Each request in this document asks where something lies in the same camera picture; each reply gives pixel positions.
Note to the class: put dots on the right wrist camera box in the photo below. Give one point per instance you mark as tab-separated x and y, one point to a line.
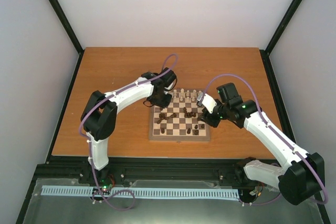
206	101

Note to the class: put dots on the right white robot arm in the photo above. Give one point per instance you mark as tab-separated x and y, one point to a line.
298	176

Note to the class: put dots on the wooden chess board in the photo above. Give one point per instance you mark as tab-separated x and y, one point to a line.
187	115

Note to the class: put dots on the right black frame post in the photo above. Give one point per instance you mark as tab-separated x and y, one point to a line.
291	10

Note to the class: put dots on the white chess pieces row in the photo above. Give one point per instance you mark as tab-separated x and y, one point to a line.
185	95

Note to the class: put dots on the left black frame post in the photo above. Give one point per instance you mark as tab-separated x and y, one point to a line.
55	4

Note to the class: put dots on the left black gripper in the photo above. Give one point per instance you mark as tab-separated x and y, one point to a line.
164	105

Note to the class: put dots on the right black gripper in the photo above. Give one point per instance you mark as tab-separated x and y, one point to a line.
208	118

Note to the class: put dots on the black frame post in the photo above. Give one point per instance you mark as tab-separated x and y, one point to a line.
55	4
291	10

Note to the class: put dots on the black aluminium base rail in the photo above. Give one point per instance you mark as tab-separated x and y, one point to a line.
123	171

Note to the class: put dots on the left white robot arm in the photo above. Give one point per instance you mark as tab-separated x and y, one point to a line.
99	117

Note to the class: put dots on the light blue cable duct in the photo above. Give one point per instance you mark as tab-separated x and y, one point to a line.
145	193

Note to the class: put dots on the dark chess piece cluster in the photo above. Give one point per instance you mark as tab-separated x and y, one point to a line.
172	122

